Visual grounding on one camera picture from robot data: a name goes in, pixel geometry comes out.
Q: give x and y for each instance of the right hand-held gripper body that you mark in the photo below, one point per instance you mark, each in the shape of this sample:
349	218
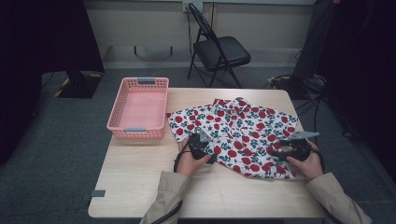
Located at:
300	143

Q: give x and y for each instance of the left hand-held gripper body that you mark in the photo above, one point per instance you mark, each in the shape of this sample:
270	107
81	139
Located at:
198	145

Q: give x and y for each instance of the white shirt with red roses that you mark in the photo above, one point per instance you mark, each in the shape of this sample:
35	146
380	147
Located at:
246	137

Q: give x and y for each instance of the person's left hand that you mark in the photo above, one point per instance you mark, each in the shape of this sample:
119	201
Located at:
189	163

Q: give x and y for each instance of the person's right hand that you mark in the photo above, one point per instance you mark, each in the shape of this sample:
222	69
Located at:
308	166

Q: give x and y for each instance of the pink plastic basket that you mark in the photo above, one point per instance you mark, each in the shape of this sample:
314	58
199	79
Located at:
140	109

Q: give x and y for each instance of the black folding chair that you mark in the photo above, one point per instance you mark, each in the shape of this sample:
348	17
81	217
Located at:
222	51

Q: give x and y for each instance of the dark curtain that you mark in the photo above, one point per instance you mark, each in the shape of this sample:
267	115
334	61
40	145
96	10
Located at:
37	46
364	62

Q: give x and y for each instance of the grey tape piece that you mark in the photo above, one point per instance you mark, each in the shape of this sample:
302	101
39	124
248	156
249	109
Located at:
98	193

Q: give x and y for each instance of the black stand base, yellow tape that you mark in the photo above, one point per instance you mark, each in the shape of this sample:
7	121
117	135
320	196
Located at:
81	85

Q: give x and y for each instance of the white wall socket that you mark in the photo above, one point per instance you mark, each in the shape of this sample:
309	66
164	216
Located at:
188	6

